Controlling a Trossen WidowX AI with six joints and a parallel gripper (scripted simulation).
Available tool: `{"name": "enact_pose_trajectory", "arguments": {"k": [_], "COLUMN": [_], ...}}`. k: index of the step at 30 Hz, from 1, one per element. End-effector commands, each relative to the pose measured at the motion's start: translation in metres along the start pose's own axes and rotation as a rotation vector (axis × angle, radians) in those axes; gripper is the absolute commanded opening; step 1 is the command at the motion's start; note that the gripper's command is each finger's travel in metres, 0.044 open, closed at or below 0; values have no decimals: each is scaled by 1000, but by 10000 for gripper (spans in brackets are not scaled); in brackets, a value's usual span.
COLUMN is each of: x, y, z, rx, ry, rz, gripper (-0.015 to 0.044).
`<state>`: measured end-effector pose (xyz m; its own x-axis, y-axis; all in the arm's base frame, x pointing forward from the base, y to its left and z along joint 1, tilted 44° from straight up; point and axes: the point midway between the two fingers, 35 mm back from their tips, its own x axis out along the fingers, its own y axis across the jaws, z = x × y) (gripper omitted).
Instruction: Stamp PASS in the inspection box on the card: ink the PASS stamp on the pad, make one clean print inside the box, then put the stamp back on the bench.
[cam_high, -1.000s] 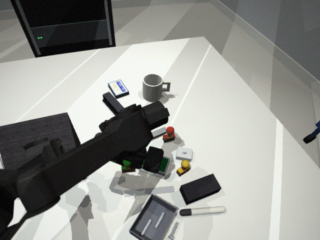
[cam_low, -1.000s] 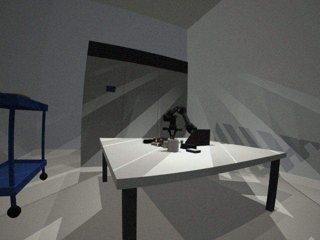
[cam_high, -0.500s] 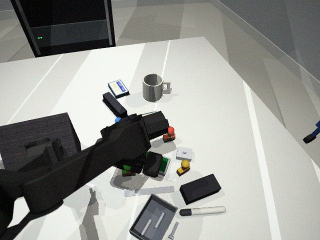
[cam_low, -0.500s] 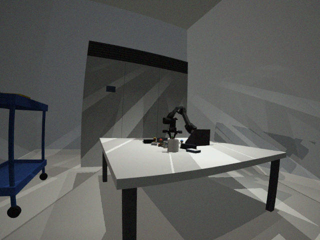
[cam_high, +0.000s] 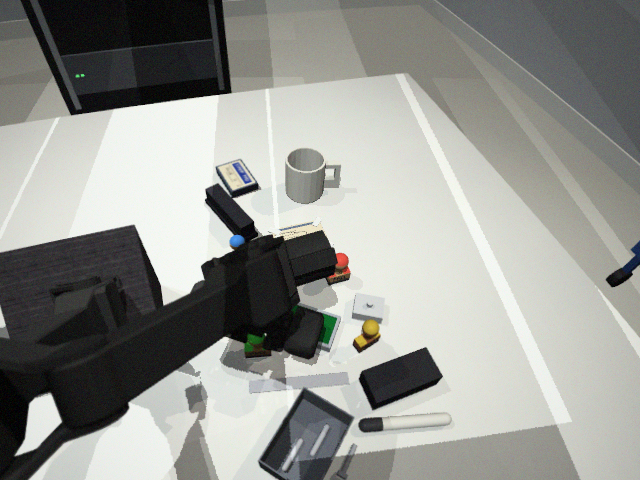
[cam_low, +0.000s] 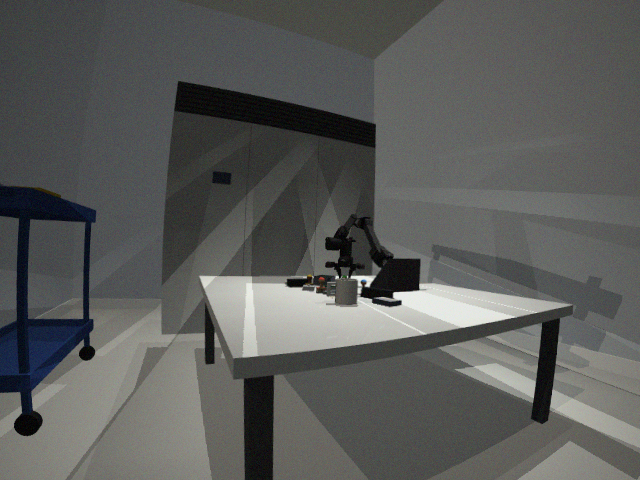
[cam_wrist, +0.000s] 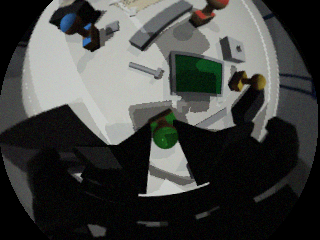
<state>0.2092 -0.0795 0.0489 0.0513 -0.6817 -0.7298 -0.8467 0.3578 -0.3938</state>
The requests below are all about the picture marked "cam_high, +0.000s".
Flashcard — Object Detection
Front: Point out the red rubber stamp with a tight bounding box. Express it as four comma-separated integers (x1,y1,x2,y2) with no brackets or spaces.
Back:
326,253,351,285

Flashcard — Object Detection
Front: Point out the white cylinder with black end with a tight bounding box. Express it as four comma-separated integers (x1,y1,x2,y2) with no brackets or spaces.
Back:
358,412,452,433

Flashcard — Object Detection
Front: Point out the cream paper card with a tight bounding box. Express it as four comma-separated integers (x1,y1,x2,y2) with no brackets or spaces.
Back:
268,217,326,241

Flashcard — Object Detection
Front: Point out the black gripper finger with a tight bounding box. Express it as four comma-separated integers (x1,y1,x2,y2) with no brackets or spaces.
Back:
225,330,248,343
261,334,285,352

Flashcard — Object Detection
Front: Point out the stamp with blue knob handle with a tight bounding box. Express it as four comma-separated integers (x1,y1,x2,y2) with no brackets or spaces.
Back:
229,235,245,250

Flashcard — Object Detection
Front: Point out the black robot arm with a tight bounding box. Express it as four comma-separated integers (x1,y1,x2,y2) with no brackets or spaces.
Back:
0,230,338,480

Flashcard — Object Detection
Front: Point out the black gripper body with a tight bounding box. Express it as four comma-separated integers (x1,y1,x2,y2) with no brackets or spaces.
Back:
235,307,324,359

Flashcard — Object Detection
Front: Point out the green rubber stamp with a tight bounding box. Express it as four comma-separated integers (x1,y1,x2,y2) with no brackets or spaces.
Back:
245,333,271,358

